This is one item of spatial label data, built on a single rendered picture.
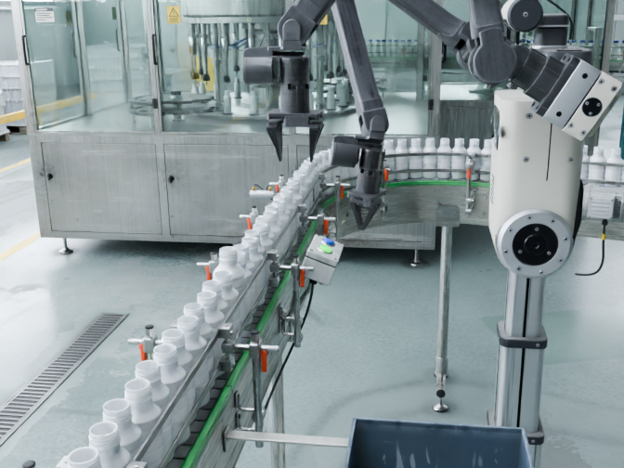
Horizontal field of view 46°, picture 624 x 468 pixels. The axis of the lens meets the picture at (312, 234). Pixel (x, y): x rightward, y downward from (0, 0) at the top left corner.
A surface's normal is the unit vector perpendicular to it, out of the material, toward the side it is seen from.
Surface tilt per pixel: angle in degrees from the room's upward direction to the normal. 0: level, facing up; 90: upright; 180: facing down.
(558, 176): 101
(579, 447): 0
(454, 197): 90
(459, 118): 90
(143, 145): 90
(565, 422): 0
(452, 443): 90
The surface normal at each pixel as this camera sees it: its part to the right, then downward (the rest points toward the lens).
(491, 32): -0.11, 0.22
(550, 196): -0.15, 0.46
